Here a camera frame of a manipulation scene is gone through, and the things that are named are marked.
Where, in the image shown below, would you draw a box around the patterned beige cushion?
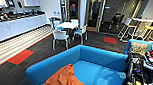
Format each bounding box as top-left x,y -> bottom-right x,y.
128,41 -> 151,56

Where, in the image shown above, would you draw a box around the yellow bar stool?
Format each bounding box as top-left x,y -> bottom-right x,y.
143,24 -> 153,43

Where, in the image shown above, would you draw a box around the white kitchen counter cabinets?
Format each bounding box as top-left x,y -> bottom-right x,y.
0,11 -> 49,48

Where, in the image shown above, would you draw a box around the blue sofa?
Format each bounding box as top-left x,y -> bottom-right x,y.
24,41 -> 130,85

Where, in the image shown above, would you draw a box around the plain white chair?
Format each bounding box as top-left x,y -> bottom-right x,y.
50,28 -> 71,53

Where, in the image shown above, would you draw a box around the white square table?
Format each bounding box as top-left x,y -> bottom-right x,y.
55,21 -> 80,39

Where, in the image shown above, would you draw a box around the wide wood framed glass door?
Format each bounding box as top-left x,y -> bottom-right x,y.
84,0 -> 107,34

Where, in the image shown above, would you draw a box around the blue armchair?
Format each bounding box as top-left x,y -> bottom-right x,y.
122,38 -> 153,57

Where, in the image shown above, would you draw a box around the orange hoodie with white print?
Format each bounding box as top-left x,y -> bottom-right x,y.
41,62 -> 87,85

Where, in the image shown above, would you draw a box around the white bar stool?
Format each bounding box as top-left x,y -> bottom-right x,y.
117,16 -> 136,43

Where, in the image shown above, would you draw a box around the white chair blue seat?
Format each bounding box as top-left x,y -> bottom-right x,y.
68,18 -> 80,26
48,15 -> 62,31
71,23 -> 89,46

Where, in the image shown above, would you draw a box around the white high table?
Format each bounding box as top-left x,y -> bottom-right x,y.
128,16 -> 153,42

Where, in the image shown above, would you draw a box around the dark wall screen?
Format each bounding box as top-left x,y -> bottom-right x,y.
5,0 -> 16,8

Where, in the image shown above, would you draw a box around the narrow wood framed glass door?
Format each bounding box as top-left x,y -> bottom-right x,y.
63,0 -> 81,24

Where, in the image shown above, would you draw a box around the black cart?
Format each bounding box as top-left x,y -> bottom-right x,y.
121,52 -> 153,85

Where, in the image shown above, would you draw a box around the black office chair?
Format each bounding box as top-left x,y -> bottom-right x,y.
108,12 -> 126,32

